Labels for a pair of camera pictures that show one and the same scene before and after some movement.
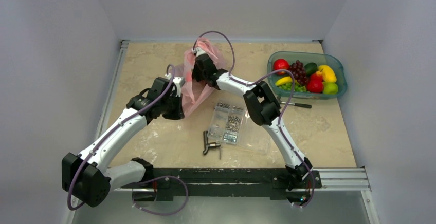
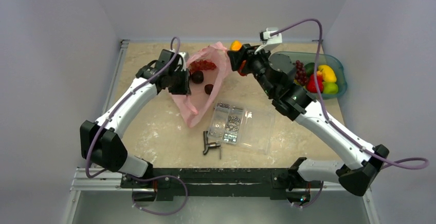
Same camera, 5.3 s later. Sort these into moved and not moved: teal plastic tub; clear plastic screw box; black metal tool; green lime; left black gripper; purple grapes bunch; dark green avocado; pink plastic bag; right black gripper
Moved: pink plastic bag; right black gripper; left black gripper
Not moved: teal plastic tub; purple grapes bunch; green lime; dark green avocado; black metal tool; clear plastic screw box
